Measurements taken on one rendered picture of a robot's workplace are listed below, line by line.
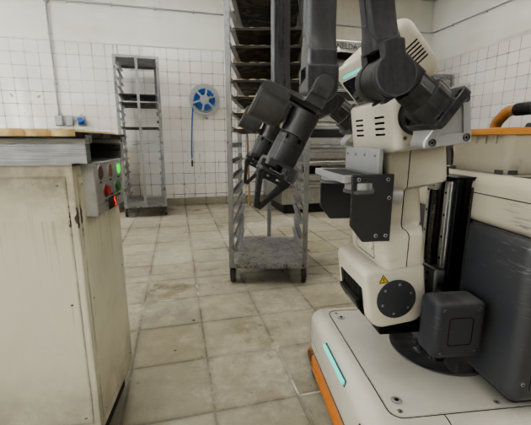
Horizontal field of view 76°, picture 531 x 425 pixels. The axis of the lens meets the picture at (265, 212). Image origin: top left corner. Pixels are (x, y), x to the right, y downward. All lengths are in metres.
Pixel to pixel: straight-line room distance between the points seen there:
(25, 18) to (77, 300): 4.69
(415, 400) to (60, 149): 1.04
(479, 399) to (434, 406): 0.12
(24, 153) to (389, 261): 0.92
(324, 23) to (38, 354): 1.04
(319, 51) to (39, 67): 4.83
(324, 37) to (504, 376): 0.85
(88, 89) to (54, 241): 4.25
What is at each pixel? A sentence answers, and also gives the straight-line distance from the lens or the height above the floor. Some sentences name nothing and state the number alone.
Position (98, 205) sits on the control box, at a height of 0.73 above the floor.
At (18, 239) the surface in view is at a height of 0.66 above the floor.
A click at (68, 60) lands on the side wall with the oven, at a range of 5.25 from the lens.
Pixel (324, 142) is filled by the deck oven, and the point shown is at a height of 0.88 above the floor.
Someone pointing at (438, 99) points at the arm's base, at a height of 0.97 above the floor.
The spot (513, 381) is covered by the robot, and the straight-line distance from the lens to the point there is 1.04.
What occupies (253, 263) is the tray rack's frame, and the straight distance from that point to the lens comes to 2.15.
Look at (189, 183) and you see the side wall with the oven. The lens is 5.04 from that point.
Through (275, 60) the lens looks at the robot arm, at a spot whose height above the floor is 1.13.
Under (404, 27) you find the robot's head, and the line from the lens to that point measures 0.90.
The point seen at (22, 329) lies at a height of 0.42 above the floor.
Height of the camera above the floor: 0.89
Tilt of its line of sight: 12 degrees down
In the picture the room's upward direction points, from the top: straight up
